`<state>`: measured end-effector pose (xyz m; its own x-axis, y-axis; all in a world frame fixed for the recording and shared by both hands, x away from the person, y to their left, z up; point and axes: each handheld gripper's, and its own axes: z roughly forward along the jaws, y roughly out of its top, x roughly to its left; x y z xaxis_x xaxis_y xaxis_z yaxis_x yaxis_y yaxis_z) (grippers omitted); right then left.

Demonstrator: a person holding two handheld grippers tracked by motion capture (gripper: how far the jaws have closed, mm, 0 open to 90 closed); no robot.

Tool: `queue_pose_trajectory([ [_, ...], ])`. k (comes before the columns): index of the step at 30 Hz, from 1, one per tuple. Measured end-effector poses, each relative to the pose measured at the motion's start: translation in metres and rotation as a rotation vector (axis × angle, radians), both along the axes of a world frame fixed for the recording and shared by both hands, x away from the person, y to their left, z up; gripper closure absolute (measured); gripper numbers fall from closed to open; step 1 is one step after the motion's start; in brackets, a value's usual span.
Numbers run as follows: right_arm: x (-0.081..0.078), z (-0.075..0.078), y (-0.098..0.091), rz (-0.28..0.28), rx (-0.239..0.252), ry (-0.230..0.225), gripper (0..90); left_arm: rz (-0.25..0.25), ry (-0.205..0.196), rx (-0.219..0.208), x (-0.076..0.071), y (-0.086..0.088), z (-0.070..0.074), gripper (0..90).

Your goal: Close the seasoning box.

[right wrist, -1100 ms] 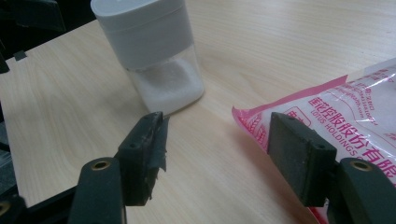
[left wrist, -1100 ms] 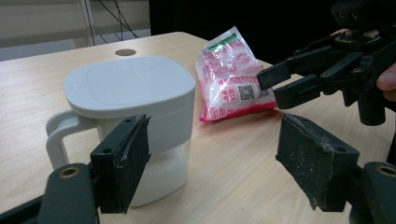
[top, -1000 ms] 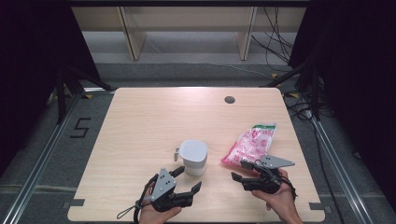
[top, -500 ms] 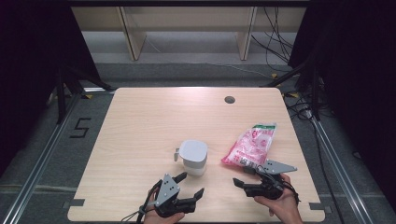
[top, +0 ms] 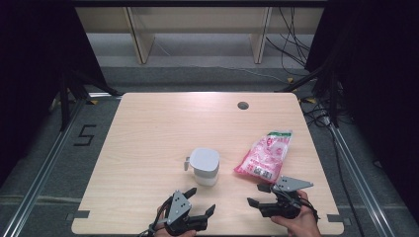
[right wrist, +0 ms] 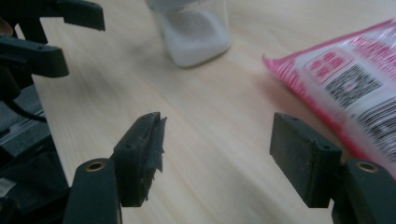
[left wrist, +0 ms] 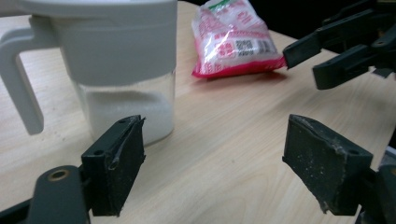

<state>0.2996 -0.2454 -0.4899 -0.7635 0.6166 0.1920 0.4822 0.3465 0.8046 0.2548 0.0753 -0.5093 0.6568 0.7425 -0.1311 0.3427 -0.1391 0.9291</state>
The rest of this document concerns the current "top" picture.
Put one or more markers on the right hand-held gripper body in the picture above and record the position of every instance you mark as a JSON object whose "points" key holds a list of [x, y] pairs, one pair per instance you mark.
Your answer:
{"points": [[291, 183]]}

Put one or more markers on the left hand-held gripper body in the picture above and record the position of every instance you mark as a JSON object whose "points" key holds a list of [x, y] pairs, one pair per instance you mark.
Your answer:
{"points": [[179, 207]]}

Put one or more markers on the pink plastic bag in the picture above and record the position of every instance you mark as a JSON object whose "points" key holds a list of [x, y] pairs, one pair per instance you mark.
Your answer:
{"points": [[267, 154]]}

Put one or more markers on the person's left hand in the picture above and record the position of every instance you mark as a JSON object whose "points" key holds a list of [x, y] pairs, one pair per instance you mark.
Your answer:
{"points": [[161, 232]]}

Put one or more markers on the person's right hand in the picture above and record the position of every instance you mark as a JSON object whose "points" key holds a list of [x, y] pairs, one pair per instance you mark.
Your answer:
{"points": [[303, 227]]}

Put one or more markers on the black metal stand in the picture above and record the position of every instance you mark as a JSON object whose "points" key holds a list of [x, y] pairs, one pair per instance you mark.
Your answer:
{"points": [[65, 105], [334, 105]]}

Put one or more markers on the black curtain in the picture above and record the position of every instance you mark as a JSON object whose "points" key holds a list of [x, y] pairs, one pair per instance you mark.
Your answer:
{"points": [[378, 82], [33, 65]]}

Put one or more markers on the light wooden shelf unit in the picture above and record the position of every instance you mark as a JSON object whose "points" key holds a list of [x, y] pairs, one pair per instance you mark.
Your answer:
{"points": [[197, 19]]}

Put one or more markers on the aluminium floor rail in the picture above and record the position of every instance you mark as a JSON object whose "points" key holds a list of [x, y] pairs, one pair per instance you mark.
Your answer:
{"points": [[39, 177], [359, 177]]}

